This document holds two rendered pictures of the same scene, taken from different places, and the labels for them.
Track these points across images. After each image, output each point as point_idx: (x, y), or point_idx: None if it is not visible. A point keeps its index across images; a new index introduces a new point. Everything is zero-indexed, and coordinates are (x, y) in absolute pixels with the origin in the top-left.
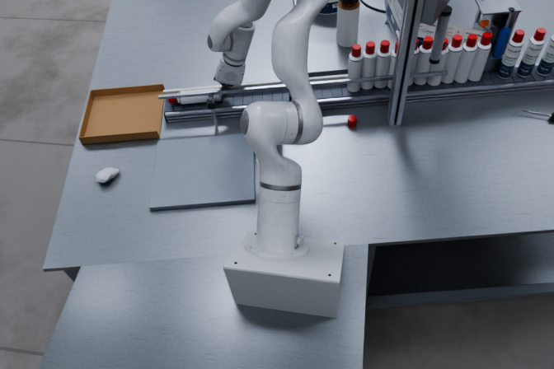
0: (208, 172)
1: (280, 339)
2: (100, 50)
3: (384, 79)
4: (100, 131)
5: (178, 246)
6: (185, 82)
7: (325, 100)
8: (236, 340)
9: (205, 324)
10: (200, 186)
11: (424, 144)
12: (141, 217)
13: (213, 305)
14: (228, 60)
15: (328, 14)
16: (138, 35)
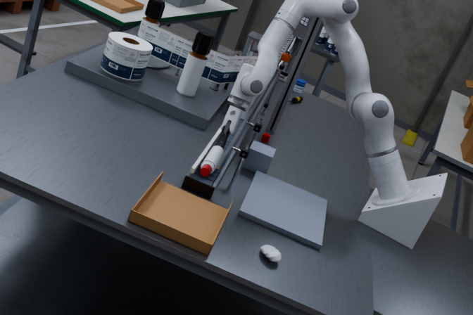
0: (292, 204)
1: (436, 245)
2: (32, 183)
3: (259, 100)
4: (196, 237)
5: (360, 252)
6: (157, 167)
7: (246, 130)
8: (438, 260)
9: (428, 267)
10: (306, 214)
11: (295, 134)
12: (326, 257)
13: (412, 258)
14: (247, 105)
15: (141, 79)
16: (32, 152)
